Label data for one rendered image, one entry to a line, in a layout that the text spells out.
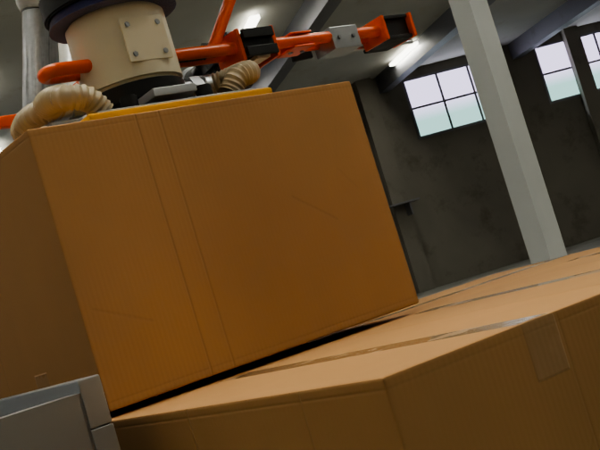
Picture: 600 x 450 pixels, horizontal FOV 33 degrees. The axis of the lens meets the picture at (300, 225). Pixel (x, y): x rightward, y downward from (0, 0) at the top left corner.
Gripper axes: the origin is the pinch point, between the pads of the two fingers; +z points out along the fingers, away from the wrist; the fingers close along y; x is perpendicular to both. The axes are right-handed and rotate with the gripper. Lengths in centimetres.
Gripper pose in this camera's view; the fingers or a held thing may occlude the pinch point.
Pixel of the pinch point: (251, 50)
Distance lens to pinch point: 190.7
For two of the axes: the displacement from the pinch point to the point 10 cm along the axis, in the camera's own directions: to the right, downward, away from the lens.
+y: 2.9, 9.6, -0.6
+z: 5.5, -2.2, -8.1
